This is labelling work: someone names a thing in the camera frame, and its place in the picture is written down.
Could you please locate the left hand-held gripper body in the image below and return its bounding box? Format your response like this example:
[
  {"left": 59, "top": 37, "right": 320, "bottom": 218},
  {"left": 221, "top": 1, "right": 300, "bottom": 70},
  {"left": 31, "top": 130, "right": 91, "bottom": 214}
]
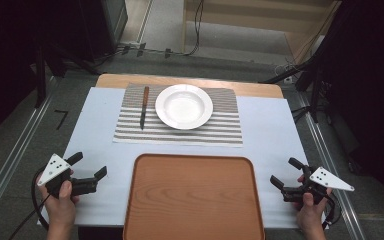
[{"left": 37, "top": 153, "right": 98, "bottom": 198}]

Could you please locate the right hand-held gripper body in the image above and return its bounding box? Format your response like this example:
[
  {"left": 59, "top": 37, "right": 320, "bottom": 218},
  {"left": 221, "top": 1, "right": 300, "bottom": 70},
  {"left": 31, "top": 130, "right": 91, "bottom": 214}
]
[{"left": 281, "top": 165, "right": 355, "bottom": 205}]

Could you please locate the person's right hand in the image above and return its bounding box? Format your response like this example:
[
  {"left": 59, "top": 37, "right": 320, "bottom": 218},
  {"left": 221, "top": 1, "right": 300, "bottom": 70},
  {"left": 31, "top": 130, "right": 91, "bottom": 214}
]
[{"left": 294, "top": 175, "right": 333, "bottom": 230}]

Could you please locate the person's left hand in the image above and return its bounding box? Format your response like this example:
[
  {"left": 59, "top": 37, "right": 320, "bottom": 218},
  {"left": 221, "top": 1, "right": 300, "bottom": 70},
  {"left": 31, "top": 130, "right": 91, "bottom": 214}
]
[{"left": 37, "top": 169, "right": 81, "bottom": 228}]

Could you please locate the pale blue table sheet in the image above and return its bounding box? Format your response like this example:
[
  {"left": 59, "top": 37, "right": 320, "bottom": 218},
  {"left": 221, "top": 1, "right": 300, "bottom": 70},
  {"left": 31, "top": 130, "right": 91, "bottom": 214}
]
[{"left": 37, "top": 86, "right": 310, "bottom": 230}]

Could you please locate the black tripod stand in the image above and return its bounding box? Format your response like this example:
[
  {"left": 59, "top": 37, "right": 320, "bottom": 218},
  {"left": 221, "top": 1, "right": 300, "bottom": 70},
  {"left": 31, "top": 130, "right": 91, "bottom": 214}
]
[
  {"left": 259, "top": 49, "right": 333, "bottom": 125},
  {"left": 33, "top": 41, "right": 103, "bottom": 110}
]

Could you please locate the grey striped placemat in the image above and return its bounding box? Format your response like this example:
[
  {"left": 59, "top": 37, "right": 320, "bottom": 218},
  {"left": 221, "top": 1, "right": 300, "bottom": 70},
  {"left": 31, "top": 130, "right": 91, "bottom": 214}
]
[{"left": 112, "top": 82, "right": 244, "bottom": 148}]

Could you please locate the brown wooden tray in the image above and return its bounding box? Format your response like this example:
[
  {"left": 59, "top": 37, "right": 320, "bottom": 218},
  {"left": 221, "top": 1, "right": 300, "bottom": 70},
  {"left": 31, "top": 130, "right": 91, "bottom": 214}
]
[{"left": 122, "top": 153, "right": 266, "bottom": 240}]

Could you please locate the white power strip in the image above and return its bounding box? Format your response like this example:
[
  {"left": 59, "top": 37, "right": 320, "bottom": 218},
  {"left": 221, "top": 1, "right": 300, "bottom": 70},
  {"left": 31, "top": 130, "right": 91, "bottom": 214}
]
[{"left": 274, "top": 63, "right": 295, "bottom": 85}]

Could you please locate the white deep plate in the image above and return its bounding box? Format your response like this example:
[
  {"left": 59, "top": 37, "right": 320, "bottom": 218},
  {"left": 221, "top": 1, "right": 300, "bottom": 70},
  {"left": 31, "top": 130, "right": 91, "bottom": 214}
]
[{"left": 154, "top": 83, "right": 214, "bottom": 131}]

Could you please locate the black curtain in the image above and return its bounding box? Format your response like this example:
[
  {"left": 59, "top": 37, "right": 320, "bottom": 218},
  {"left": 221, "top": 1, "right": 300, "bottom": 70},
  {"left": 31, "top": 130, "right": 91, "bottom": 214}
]
[
  {"left": 308, "top": 0, "right": 384, "bottom": 223},
  {"left": 0, "top": 0, "right": 106, "bottom": 149}
]

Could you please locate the power strip with black plugs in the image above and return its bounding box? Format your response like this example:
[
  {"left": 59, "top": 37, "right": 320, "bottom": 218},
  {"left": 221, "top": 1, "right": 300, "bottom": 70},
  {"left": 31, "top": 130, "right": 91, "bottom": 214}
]
[{"left": 118, "top": 41, "right": 175, "bottom": 60}]

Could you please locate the dark monitor cabinet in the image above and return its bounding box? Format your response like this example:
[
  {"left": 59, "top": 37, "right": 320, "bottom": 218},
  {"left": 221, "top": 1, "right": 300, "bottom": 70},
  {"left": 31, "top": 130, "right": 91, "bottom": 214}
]
[{"left": 78, "top": 0, "right": 130, "bottom": 63}]

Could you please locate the light wooden shelf unit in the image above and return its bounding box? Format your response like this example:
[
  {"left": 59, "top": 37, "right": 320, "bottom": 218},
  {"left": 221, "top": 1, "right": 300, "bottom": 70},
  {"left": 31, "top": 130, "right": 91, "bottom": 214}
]
[{"left": 181, "top": 0, "right": 344, "bottom": 65}]

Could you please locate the metal floor rail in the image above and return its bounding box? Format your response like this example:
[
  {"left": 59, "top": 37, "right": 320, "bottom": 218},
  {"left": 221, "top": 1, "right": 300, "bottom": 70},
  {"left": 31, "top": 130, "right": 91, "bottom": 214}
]
[
  {"left": 294, "top": 91, "right": 368, "bottom": 240},
  {"left": 0, "top": 77, "right": 61, "bottom": 232}
]

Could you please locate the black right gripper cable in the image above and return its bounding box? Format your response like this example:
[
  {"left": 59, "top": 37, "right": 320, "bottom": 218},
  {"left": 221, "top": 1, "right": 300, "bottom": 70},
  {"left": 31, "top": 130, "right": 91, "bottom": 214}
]
[{"left": 321, "top": 194, "right": 343, "bottom": 231}]

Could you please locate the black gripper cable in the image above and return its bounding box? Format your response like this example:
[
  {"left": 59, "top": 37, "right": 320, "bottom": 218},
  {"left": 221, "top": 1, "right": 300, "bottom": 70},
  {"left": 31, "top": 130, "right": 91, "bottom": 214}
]
[
  {"left": 321, "top": 194, "right": 343, "bottom": 231},
  {"left": 8, "top": 165, "right": 52, "bottom": 240}
]

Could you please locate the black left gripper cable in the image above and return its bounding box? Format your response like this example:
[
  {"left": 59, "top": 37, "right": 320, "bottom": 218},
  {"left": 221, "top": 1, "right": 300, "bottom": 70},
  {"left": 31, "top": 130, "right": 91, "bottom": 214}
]
[{"left": 8, "top": 165, "right": 52, "bottom": 240}]

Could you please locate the brown-handled table knife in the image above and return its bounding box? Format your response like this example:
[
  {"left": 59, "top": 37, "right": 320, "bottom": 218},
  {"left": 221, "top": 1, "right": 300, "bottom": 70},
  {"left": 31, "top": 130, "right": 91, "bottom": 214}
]
[{"left": 139, "top": 85, "right": 150, "bottom": 131}]

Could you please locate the black hanging cable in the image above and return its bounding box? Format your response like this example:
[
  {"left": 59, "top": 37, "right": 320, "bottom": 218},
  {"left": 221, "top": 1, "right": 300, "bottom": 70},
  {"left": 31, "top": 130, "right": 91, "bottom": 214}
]
[{"left": 183, "top": 0, "right": 206, "bottom": 57}]

